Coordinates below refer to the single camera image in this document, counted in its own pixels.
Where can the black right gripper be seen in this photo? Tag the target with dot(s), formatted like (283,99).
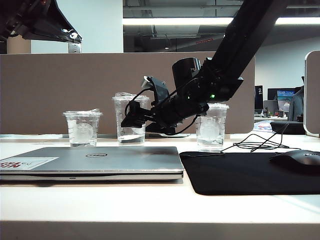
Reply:
(175,112)

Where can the tall clear plastic cup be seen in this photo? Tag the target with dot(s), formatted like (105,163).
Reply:
(118,120)

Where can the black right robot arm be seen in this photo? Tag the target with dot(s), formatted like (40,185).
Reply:
(237,50)

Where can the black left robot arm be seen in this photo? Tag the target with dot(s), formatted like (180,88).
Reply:
(37,20)

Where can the silver Dell laptop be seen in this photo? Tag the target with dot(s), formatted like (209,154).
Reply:
(125,160)

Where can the short clear plastic cup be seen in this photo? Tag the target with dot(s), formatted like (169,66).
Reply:
(82,130)

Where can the medium clear plastic cup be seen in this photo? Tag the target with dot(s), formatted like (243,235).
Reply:
(212,135)

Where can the white red laptop sticker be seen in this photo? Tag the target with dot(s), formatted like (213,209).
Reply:
(37,163)

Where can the wide brown desk divider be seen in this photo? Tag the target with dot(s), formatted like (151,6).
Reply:
(75,82)

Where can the red ceiling light bar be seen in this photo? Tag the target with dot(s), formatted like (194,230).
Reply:
(203,41)

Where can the black mouse pad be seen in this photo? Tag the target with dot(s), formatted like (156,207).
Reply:
(237,175)

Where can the black sign with numeral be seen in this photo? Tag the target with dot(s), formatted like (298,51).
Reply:
(258,100)

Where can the colourful magazine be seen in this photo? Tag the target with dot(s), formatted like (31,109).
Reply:
(261,127)

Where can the dark background monitor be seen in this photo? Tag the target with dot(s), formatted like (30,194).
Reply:
(272,94)

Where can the black pouch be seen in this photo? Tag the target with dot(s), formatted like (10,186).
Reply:
(277,127)

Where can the lit background monitor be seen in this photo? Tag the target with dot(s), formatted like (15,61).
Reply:
(285,100)

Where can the grey office chair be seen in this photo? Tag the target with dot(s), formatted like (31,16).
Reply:
(297,107)

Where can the black computer mouse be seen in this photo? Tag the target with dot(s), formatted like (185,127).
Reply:
(297,160)

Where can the narrow brown desk divider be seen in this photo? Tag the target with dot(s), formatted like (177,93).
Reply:
(313,95)

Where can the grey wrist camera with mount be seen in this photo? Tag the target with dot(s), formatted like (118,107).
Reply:
(160,90)

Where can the metal wall plate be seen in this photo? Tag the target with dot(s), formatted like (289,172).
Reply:
(75,48)

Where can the metal ceiling duct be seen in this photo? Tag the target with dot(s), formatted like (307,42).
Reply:
(175,31)

